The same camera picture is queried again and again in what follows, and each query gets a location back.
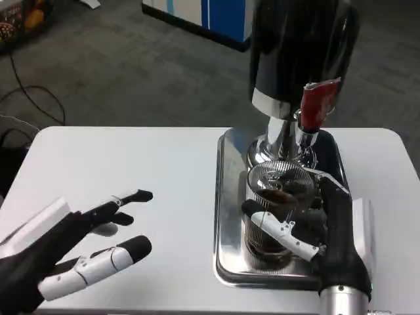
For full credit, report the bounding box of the black drink dispenser steel base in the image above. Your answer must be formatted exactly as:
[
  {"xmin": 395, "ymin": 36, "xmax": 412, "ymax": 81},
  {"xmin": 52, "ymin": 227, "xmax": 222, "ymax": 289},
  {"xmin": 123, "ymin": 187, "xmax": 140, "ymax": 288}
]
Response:
[{"xmin": 247, "ymin": 0, "xmax": 361, "ymax": 175}]

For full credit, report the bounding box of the red taped tap handle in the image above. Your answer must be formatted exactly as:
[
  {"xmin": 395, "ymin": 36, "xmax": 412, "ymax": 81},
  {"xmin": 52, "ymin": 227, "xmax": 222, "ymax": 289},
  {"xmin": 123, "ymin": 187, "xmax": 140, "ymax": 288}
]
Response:
[{"xmin": 300, "ymin": 77, "xmax": 343, "ymax": 129}]

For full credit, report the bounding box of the clear ribbed glass cup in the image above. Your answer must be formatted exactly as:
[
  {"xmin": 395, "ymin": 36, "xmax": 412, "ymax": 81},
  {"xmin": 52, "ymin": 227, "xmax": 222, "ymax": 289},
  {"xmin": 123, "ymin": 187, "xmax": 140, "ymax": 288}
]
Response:
[{"xmin": 246, "ymin": 161, "xmax": 318, "ymax": 264}]

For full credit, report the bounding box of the large steel tray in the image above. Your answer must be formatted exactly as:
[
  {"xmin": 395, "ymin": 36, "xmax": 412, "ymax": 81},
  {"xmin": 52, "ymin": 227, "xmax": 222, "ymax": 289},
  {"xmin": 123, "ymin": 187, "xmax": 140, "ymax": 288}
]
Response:
[{"xmin": 213, "ymin": 125, "xmax": 354, "ymax": 291}]

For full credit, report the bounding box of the white floor cable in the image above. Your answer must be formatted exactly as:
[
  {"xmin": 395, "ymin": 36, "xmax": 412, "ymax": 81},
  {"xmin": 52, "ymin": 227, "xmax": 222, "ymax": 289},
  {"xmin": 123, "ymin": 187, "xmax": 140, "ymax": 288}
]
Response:
[{"xmin": 0, "ymin": 113, "xmax": 43, "ymax": 133}]

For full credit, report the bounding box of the colourful printed box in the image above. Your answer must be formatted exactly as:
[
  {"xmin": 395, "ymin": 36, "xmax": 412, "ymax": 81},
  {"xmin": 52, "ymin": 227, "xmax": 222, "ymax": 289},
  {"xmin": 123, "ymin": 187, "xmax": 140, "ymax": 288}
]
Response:
[{"xmin": 0, "ymin": 0, "xmax": 56, "ymax": 53}]

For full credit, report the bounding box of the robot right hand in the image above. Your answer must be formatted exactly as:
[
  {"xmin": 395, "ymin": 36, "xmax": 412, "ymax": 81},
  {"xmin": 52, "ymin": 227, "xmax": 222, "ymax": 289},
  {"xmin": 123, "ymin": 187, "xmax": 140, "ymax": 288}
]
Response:
[{"xmin": 241, "ymin": 169, "xmax": 375, "ymax": 295}]

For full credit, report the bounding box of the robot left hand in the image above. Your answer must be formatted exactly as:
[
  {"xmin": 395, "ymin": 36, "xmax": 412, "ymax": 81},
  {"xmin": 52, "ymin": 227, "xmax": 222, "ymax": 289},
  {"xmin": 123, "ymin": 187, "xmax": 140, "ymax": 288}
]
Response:
[{"xmin": 0, "ymin": 188, "xmax": 154, "ymax": 315}]

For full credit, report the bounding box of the blue and white cabinet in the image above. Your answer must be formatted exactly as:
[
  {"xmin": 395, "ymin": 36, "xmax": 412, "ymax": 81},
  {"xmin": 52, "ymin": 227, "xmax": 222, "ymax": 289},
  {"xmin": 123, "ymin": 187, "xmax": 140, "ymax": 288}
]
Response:
[{"xmin": 141, "ymin": 0, "xmax": 254, "ymax": 53}]

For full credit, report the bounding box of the black floor cable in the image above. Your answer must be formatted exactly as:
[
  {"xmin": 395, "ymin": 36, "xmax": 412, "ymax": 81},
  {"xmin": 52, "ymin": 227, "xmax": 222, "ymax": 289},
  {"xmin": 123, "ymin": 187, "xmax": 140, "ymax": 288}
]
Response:
[{"xmin": 0, "ymin": 51, "xmax": 67, "ymax": 127}]

